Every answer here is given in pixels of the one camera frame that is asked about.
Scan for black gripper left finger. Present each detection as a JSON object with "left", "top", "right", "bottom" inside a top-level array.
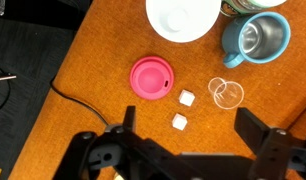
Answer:
[{"left": 122, "top": 105, "right": 138, "bottom": 133}]

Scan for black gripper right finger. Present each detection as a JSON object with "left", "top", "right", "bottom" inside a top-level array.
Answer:
[{"left": 233, "top": 106, "right": 273, "bottom": 156}]

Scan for small white cube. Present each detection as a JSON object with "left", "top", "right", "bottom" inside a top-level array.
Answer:
[
  {"left": 178, "top": 89, "right": 197, "bottom": 108},
  {"left": 171, "top": 112, "right": 189, "bottom": 132}
]

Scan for orange fabric sofa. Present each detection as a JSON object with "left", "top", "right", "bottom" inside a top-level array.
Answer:
[{"left": 7, "top": 0, "right": 306, "bottom": 180}]

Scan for blue mug steel inside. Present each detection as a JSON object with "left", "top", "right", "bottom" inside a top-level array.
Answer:
[{"left": 221, "top": 11, "right": 292, "bottom": 70}]

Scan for clear plastic cup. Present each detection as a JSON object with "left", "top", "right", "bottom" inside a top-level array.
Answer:
[{"left": 207, "top": 76, "right": 245, "bottom": 111}]

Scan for pink plastic cup lid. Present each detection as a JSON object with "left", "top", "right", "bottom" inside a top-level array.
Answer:
[{"left": 128, "top": 55, "right": 176, "bottom": 101}]

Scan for can with green lid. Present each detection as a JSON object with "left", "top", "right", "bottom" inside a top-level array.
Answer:
[{"left": 220, "top": 0, "right": 289, "bottom": 19}]

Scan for thin metal rod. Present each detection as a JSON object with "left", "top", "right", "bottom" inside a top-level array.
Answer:
[{"left": 0, "top": 74, "right": 18, "bottom": 83}]

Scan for black lamp cable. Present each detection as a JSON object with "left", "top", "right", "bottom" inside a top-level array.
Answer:
[{"left": 49, "top": 77, "right": 111, "bottom": 127}]

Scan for thin black floor cable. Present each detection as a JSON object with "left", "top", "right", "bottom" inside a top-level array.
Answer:
[{"left": 0, "top": 62, "right": 12, "bottom": 115}]

